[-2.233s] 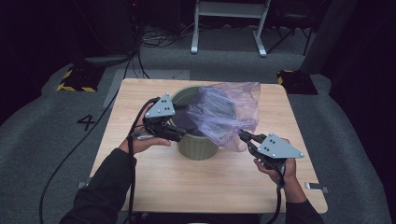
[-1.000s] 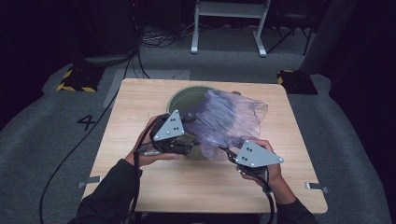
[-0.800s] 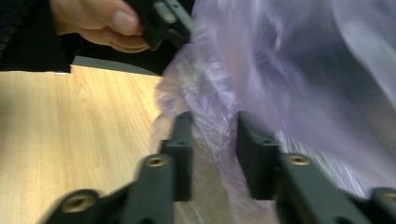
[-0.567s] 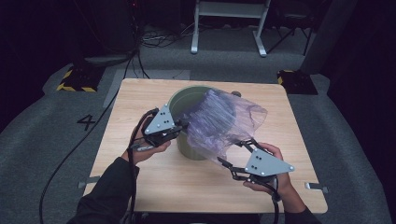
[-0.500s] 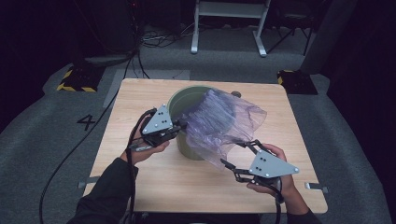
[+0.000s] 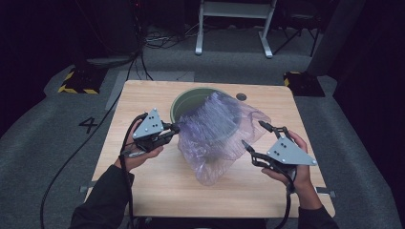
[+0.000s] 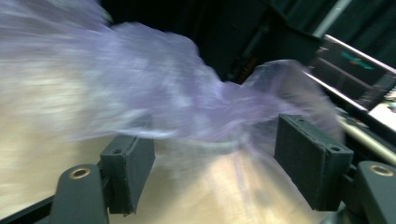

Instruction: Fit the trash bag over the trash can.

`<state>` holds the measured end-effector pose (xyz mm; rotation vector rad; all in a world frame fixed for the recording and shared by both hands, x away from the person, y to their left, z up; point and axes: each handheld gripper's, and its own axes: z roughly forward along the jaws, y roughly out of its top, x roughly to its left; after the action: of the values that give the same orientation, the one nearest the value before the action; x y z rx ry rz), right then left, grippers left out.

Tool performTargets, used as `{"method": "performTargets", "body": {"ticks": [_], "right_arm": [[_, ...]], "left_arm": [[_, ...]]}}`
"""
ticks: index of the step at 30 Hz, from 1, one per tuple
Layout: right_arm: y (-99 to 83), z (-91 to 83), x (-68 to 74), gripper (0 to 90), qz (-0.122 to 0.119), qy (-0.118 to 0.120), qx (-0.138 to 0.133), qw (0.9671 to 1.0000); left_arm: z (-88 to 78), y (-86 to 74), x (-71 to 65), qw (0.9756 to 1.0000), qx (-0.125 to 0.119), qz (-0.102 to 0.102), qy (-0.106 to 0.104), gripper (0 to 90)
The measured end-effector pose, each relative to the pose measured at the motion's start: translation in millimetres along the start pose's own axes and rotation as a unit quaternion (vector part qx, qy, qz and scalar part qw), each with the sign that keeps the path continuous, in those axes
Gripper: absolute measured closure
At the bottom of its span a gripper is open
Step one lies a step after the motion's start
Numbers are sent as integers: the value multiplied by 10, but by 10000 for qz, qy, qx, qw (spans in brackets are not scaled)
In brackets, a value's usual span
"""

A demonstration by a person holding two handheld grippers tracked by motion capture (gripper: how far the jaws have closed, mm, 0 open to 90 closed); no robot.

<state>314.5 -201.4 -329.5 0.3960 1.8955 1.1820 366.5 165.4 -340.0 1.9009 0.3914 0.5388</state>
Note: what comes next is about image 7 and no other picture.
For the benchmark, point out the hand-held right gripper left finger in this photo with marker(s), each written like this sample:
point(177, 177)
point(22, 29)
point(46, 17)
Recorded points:
point(127, 174)

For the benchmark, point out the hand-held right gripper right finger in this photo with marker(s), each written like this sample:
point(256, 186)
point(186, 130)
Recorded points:
point(308, 161)

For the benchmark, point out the white metal bar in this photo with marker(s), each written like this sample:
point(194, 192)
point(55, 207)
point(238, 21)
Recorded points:
point(370, 141)

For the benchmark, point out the grey metal pole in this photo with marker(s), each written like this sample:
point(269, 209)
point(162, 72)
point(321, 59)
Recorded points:
point(332, 17)

